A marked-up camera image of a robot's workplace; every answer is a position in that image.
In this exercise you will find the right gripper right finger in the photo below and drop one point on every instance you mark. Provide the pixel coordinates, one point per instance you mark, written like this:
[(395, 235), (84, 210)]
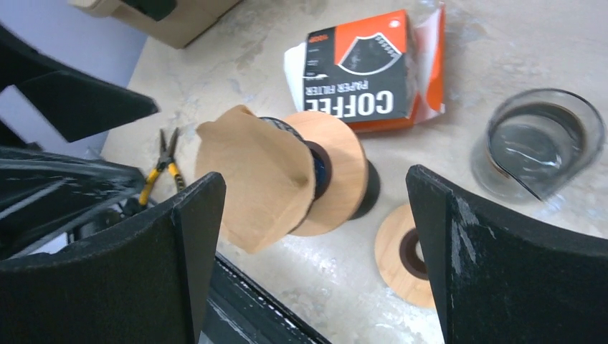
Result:
[(498, 276)]

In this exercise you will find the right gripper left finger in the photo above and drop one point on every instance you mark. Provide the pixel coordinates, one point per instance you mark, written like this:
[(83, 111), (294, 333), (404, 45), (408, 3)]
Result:
[(144, 280)]

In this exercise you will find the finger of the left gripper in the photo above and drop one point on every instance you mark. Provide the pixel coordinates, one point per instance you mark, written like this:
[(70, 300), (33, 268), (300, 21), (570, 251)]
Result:
[(44, 194), (76, 104)]

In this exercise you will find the wooden ring dripper holder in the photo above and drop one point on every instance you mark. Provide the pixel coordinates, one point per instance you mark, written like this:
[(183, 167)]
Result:
[(399, 258)]

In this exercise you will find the brown paper coffee filter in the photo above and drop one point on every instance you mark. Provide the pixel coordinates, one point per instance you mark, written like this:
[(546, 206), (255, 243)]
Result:
[(269, 176)]

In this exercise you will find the wooden dripper stand black base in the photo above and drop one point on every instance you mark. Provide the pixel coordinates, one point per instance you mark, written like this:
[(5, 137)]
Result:
[(350, 172)]

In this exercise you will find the blue ribbed dripper cone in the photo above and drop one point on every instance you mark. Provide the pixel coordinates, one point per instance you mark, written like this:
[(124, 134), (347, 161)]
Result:
[(322, 163)]

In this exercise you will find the coffee paper filter box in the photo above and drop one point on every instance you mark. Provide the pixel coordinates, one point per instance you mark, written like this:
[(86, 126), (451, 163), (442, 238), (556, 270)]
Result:
[(375, 74)]

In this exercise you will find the tan plastic toolbox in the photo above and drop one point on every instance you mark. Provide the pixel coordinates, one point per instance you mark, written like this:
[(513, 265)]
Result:
[(175, 23)]

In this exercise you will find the glass carafe with collar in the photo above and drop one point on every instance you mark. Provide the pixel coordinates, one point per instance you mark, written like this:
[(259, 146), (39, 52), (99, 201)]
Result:
[(535, 143)]

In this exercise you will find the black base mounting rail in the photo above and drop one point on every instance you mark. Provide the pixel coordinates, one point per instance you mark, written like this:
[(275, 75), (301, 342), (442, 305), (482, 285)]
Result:
[(238, 310)]

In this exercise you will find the yellow handled pliers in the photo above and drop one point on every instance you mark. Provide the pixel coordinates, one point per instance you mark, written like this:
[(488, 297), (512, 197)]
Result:
[(166, 161)]

